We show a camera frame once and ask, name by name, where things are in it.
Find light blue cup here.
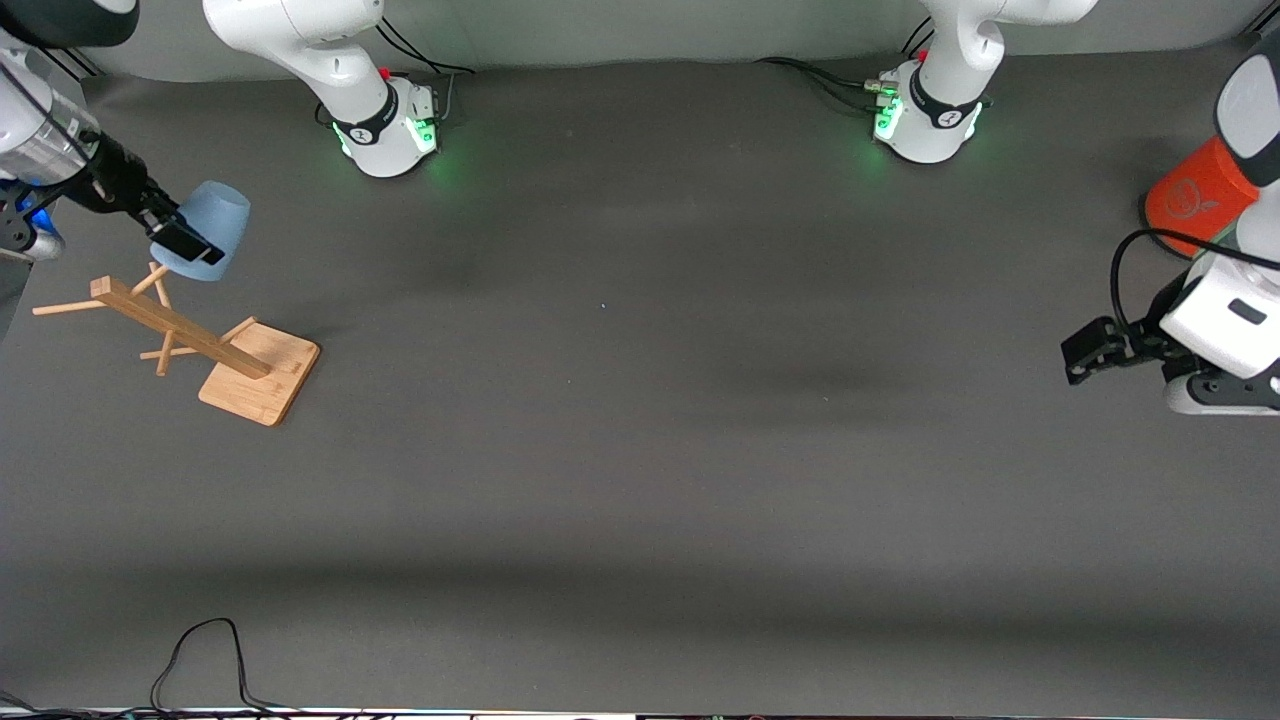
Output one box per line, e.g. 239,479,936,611
150,180,251,282

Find orange cup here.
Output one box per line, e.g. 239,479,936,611
1143,135,1263,259

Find wooden cup rack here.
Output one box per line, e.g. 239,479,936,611
32,262,321,428

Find dark grey table mat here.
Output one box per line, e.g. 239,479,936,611
0,45,1280,716

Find thin black looped cable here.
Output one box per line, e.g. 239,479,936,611
150,617,301,717

